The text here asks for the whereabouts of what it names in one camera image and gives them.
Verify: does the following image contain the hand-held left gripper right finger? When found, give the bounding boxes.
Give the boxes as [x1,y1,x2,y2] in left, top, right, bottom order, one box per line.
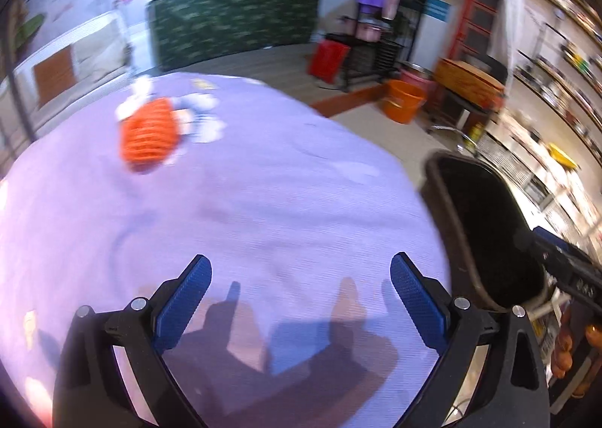
[390,253,551,428]

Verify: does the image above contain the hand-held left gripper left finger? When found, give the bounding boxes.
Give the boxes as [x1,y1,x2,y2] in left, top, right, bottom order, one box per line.
[52,255,213,428]

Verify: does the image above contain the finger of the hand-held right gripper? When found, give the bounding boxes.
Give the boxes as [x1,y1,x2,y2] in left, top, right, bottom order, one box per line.
[512,231,602,307]
[534,227,602,269]

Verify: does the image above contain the black trash bin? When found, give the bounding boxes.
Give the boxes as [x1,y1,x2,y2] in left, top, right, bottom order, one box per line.
[421,152,558,311]

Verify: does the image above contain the orange foam fruit net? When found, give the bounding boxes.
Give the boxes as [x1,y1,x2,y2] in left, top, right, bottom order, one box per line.
[119,97,182,173]

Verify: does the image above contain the person's right hand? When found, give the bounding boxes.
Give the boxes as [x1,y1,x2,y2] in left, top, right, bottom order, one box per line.
[549,306,602,380]

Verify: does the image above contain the wooden counter with drawers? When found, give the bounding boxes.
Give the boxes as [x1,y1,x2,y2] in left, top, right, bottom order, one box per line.
[470,118,602,241]

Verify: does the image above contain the purple floral bed sheet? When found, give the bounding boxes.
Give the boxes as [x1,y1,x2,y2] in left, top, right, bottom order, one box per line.
[0,73,452,428]

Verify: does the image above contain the orange bucket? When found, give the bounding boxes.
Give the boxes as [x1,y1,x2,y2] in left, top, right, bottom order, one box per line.
[382,79,426,124]

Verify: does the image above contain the pink bucket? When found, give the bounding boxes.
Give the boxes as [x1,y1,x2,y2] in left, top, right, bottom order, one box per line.
[400,70,436,95]

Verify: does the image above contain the white crumpled tissue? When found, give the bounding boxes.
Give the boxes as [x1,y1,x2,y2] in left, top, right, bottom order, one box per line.
[115,77,156,121]

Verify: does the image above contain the steel basin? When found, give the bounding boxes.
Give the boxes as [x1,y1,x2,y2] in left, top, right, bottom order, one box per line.
[400,61,433,78]

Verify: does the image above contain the white hanging apron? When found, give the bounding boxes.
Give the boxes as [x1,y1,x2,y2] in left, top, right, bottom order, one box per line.
[494,0,534,76]

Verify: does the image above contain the black metal rack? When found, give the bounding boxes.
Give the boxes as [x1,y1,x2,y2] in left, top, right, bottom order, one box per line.
[341,0,424,93]

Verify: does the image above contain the red ladder shelf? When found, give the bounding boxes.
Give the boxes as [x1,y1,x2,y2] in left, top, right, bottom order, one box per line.
[447,0,506,64]

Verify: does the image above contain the red bag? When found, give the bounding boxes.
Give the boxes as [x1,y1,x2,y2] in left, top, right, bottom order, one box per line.
[308,40,351,85]

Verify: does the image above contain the white cushioned swing seat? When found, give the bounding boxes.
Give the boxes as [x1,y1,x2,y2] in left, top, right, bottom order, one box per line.
[9,14,130,125]

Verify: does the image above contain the pink pot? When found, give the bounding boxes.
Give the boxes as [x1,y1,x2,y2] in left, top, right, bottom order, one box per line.
[355,19,384,41]

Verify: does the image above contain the green patterned mattress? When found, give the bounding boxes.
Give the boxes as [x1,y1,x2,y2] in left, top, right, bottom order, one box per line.
[147,0,321,72]

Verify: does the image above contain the wall shelves of products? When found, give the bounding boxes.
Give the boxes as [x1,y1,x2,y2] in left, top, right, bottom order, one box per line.
[512,0,602,147]

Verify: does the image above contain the blue wall sign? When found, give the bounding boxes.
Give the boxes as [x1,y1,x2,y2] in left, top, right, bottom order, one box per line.
[426,0,450,23]

